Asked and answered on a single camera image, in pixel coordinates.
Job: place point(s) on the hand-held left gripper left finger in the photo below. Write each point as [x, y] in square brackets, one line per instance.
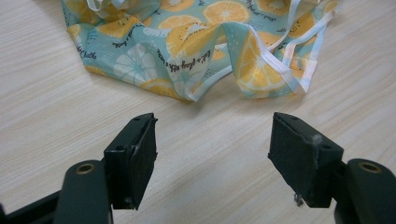
[134, 161]

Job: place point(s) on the teal orange-print cloth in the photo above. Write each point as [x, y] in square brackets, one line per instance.
[193, 43]

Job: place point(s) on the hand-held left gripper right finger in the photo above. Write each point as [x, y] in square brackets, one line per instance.
[299, 158]

